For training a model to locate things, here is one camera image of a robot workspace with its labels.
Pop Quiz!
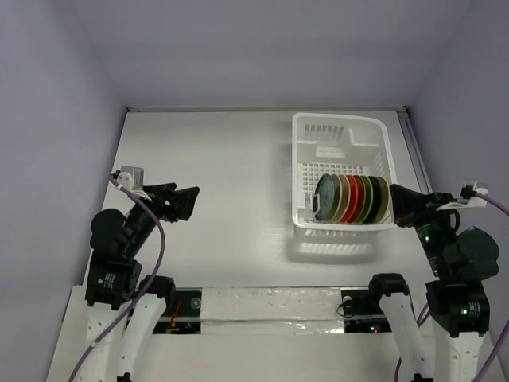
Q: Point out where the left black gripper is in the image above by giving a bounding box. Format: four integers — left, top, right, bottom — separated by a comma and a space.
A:
125, 181, 199, 254

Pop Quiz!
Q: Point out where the cream floral plate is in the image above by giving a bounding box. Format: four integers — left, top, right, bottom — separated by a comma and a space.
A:
375, 177, 390, 223

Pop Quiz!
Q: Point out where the black plate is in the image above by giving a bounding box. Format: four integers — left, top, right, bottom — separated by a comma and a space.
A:
364, 176, 382, 224

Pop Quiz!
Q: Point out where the green plate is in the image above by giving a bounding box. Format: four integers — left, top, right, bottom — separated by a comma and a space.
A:
359, 176, 373, 224

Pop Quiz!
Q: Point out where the brown yellow patterned plate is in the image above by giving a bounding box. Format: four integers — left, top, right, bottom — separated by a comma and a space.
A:
349, 175, 366, 223

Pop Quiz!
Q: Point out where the orange plate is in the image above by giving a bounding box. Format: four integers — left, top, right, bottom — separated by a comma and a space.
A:
340, 175, 359, 223

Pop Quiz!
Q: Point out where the beige plate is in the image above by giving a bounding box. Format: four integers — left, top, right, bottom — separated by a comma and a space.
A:
330, 174, 349, 224

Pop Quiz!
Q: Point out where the teal patterned plate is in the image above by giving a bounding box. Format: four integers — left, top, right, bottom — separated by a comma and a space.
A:
313, 173, 340, 222

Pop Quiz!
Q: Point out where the white plastic dish rack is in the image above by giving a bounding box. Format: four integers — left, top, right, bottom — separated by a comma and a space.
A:
292, 112, 396, 233

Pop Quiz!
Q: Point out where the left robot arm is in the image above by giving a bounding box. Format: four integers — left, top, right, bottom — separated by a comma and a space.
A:
69, 179, 200, 381

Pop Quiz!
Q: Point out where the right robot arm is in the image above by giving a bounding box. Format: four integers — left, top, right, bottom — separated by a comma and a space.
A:
366, 182, 499, 381

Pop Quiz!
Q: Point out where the foil covered front panel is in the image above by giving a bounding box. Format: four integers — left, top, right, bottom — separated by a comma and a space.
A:
200, 287, 344, 335

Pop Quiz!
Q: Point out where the aluminium rail right side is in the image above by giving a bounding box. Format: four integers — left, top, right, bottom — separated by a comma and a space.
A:
397, 111, 432, 193

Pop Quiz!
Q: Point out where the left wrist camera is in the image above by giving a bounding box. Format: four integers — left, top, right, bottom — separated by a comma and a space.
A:
113, 166, 144, 193

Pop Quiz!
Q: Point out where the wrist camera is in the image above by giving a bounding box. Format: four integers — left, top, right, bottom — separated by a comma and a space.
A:
113, 166, 144, 193
437, 180, 488, 211

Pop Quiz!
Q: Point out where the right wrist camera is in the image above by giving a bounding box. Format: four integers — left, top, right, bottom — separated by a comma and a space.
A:
437, 180, 488, 211

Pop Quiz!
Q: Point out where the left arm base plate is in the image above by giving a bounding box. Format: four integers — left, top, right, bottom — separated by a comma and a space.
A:
153, 288, 202, 334

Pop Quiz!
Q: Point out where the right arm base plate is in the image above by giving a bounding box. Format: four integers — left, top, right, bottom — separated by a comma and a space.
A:
336, 289, 391, 334

